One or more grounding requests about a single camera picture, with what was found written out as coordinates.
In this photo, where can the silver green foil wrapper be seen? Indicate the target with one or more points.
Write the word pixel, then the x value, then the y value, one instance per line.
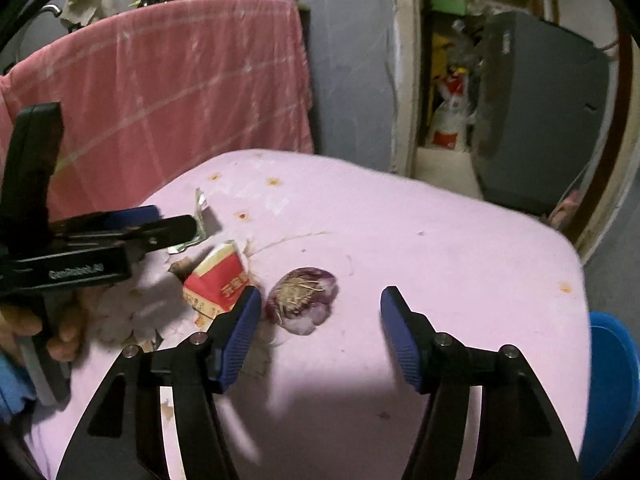
pixel 200 205

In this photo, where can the person's left hand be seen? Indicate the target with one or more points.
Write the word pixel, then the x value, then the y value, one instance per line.
pixel 62 345

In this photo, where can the black metal faucet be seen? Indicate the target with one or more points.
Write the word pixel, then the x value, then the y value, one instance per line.
pixel 30 12

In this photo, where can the purple onion half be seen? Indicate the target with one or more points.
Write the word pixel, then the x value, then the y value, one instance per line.
pixel 305 305

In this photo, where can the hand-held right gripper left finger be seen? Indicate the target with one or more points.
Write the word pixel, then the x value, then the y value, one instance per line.
pixel 235 340

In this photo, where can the red and white sack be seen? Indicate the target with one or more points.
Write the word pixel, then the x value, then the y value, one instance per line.
pixel 450 125

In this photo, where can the grey appliance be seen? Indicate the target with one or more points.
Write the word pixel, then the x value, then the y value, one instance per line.
pixel 540 110

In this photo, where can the cream door frame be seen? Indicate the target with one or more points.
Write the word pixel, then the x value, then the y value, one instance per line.
pixel 407 70

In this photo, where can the clear plastic bag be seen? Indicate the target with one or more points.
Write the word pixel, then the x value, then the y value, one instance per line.
pixel 467 45

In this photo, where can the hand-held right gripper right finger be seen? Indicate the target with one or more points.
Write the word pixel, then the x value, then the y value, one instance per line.
pixel 405 340

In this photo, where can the small pink cloth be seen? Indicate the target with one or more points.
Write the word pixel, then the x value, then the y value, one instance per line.
pixel 564 210

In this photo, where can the green paper box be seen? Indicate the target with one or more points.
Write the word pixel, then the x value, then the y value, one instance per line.
pixel 449 1

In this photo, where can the crushed red cigarette pack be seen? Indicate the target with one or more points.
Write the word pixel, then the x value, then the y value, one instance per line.
pixel 220 280

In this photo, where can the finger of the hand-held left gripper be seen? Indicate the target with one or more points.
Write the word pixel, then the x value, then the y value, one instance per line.
pixel 165 235
pixel 132 214

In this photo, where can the pink checked towel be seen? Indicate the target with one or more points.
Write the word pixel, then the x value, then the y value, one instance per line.
pixel 175 100

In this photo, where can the yellow plastic bag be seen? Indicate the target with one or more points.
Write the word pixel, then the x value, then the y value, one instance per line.
pixel 440 57

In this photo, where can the blue plastic bin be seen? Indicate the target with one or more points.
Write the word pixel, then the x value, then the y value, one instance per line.
pixel 610 385

